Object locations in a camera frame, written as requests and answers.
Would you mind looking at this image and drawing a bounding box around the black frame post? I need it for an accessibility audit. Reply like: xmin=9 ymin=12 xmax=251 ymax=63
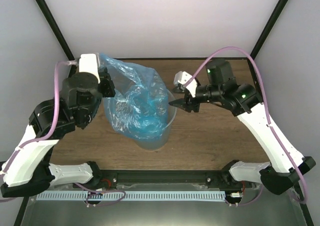
xmin=250 ymin=0 xmax=289 ymax=59
xmin=26 ymin=0 xmax=76 ymax=64

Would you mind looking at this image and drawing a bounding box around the light blue slotted cable duct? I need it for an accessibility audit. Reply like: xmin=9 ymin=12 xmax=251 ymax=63
xmin=36 ymin=190 xmax=226 ymax=202

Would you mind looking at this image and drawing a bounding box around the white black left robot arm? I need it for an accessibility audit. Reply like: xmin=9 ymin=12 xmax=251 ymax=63
xmin=1 ymin=69 xmax=116 ymax=198

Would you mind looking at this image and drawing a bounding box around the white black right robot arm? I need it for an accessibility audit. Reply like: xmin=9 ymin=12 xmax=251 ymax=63
xmin=169 ymin=59 xmax=316 ymax=195

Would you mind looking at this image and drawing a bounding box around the blue translucent plastic trash bag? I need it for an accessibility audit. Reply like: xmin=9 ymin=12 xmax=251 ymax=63
xmin=99 ymin=54 xmax=169 ymax=141

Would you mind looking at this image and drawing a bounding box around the black aluminium front rail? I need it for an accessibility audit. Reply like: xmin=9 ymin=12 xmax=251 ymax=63
xmin=94 ymin=169 xmax=236 ymax=184

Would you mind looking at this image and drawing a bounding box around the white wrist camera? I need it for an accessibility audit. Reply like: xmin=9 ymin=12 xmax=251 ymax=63
xmin=173 ymin=71 xmax=198 ymax=98
xmin=78 ymin=53 xmax=101 ymax=83

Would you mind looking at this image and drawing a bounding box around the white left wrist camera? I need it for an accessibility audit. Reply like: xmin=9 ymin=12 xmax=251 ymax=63
xmin=78 ymin=53 xmax=101 ymax=83

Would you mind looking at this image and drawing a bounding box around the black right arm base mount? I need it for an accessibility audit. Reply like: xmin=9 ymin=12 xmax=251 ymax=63
xmin=205 ymin=160 xmax=243 ymax=190

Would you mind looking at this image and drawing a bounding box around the black frame post right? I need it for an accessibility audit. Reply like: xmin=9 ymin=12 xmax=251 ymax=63
xmin=250 ymin=0 xmax=289 ymax=59

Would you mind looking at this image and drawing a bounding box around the black frame post left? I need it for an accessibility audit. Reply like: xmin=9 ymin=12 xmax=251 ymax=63
xmin=26 ymin=0 xmax=76 ymax=64

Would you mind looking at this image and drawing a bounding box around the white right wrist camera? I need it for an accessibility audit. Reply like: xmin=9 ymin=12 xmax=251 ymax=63
xmin=173 ymin=71 xmax=198 ymax=98

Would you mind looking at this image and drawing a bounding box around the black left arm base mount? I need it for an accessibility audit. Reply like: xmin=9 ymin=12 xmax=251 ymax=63
xmin=81 ymin=170 xmax=118 ymax=190

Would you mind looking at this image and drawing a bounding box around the translucent grey plastic trash bin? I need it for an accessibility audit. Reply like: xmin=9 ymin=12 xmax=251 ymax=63
xmin=133 ymin=90 xmax=177 ymax=150

